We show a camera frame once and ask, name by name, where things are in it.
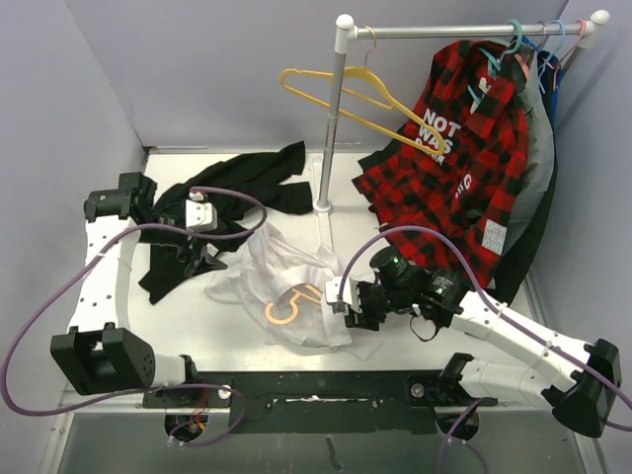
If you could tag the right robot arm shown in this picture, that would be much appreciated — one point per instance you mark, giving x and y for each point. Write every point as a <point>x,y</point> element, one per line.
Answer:
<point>573,379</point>

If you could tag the blue garment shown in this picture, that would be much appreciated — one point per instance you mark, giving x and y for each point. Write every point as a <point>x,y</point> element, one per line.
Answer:
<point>549,75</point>

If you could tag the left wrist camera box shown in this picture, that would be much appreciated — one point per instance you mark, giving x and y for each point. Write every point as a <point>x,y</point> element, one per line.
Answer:
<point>200,214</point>

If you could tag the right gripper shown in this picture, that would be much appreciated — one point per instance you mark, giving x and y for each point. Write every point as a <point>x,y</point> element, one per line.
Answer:
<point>363,316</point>

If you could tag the metal clothes rack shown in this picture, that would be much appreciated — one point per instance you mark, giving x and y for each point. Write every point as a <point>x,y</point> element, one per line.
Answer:
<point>347,29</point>

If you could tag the yellow plastic hanger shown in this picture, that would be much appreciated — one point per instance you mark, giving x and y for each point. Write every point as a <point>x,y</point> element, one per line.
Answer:
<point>362,84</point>

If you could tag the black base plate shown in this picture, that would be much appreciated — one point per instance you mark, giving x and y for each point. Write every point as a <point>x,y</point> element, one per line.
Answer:
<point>324,402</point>

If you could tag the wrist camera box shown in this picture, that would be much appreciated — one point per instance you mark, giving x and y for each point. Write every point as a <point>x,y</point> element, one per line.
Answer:
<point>200,214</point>
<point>342,295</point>

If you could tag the white shirt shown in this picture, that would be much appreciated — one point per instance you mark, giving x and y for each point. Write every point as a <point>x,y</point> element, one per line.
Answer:
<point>264,270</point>

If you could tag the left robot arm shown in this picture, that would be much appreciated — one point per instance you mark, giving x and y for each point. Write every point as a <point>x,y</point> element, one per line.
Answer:
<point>99,353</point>

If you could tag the teal hanger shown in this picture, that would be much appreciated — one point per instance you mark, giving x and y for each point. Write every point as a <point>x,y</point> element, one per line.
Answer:
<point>494,64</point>

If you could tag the pink hanger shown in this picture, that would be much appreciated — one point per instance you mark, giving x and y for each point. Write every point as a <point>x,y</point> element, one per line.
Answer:
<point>573,44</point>

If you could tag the red black plaid shirt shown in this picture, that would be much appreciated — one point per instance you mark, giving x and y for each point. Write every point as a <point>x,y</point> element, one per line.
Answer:
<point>467,194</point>

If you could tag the beige plastic hanger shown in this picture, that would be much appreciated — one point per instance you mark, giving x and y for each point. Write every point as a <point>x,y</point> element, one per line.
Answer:
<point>286,313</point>

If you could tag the black hanging garment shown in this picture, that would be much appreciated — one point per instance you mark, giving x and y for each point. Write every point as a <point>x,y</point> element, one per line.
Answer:
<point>515,264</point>

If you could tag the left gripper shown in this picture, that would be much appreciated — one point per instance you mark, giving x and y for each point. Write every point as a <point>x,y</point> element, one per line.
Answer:
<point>202,258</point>

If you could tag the grey garment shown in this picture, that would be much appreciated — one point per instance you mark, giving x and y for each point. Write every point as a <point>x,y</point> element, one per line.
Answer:
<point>536,177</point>

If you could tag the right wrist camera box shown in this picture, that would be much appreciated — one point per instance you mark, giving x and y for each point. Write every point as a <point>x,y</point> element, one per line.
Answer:
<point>342,295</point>

